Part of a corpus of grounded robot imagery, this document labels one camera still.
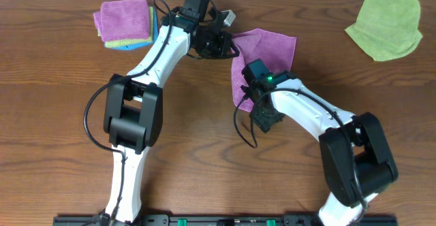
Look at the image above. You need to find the purple microfiber cloth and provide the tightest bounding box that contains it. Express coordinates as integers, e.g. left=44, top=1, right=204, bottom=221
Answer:
left=231, top=28, right=297, bottom=112

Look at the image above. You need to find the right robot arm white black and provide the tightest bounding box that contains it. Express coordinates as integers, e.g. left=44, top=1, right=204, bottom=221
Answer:
left=243, top=71, right=399, bottom=225

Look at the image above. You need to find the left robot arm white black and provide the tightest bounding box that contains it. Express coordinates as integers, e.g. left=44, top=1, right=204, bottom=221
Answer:
left=99, top=0, right=239, bottom=225

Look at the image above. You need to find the folded blue cloth in stack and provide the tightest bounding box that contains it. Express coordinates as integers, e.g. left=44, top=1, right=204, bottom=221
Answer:
left=104, top=5, right=160, bottom=52

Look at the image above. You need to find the folded yellow-green cloth in stack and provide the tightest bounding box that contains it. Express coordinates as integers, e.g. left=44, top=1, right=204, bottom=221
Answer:
left=97, top=5, right=155, bottom=49

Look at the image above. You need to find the folded purple cloth on stack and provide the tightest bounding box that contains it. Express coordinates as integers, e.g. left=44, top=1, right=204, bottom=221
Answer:
left=93, top=0, right=151, bottom=42

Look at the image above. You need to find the green microfiber cloth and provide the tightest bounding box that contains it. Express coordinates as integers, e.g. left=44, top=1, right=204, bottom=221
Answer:
left=345, top=0, right=423, bottom=62

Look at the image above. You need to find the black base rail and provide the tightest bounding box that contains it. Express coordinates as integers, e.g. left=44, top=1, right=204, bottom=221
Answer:
left=52, top=214, right=399, bottom=226

